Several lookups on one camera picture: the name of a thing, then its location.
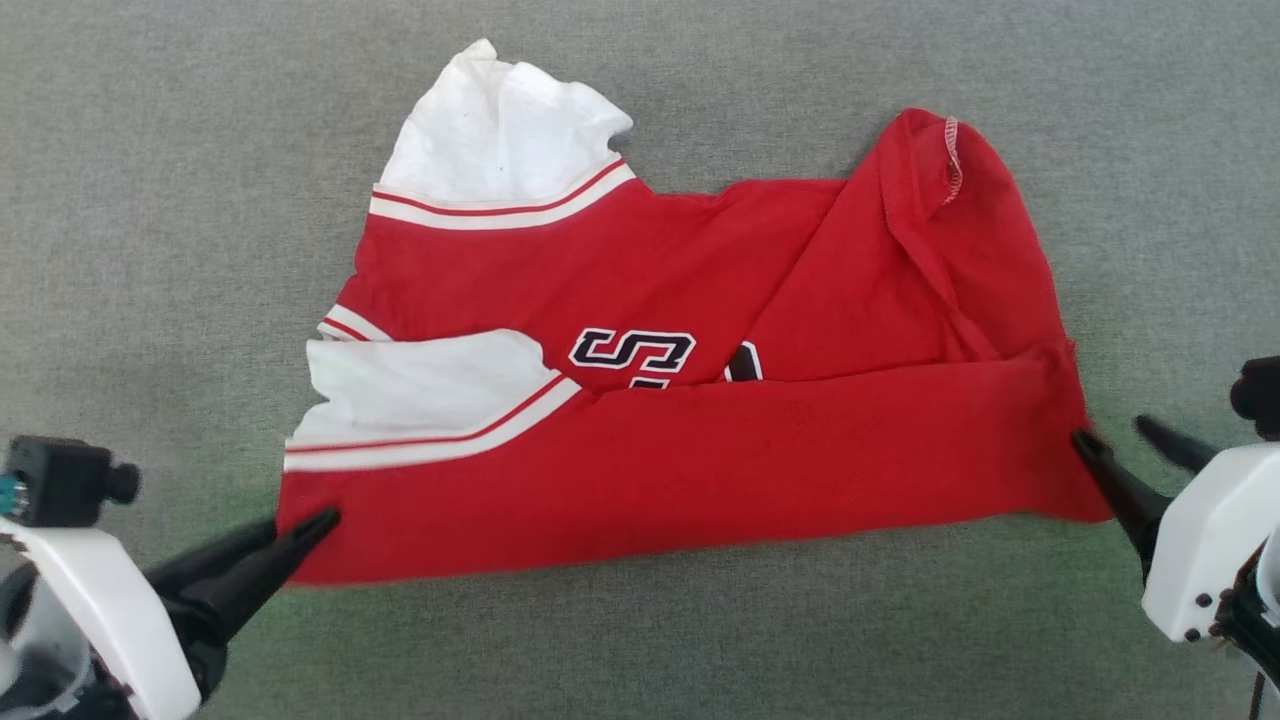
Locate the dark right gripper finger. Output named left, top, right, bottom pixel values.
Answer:
left=1070, top=428, right=1173, bottom=583
left=1134, top=414, right=1221, bottom=475

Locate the grey fabric sofa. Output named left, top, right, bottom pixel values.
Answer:
left=0, top=0, right=1280, bottom=720

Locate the red white jersey shirt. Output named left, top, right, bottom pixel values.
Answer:
left=275, top=38, right=1116, bottom=588

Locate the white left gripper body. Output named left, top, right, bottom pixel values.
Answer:
left=0, top=515, right=226, bottom=720

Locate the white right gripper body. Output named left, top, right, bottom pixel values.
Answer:
left=1142, top=440, right=1280, bottom=691

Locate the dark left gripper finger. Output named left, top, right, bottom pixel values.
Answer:
left=145, top=518, right=283, bottom=603
left=185, top=506, right=344, bottom=643

